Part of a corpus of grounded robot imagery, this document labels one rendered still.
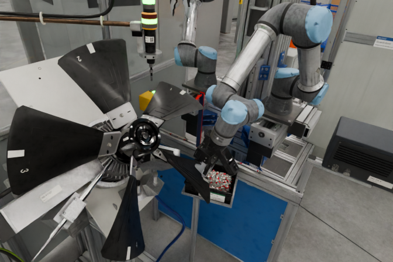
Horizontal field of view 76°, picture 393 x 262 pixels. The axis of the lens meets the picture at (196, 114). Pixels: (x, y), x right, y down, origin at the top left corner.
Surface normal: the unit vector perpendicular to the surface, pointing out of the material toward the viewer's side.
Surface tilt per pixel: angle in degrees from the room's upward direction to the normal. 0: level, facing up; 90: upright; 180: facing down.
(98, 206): 50
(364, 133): 15
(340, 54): 90
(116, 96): 60
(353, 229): 0
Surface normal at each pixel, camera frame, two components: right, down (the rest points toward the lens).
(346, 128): -0.08, -0.72
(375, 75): -0.53, 0.42
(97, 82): 0.14, 0.03
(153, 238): 0.06, -0.86
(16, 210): 0.68, -0.31
